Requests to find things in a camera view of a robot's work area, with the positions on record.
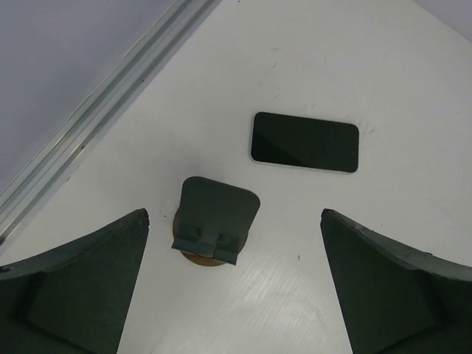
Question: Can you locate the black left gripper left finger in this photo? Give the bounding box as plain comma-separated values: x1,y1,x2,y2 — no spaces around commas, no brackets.
1,209,150,353

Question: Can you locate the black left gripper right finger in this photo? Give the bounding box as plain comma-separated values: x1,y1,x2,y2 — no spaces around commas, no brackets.
320,209,471,353

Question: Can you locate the dark grey phone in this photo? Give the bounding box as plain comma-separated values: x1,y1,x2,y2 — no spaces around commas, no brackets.
172,176,261,267

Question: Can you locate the black phone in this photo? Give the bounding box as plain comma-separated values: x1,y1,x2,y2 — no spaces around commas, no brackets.
250,112,360,173

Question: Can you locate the aluminium frame rail left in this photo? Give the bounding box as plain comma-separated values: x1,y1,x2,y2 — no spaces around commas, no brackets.
1,1,217,248

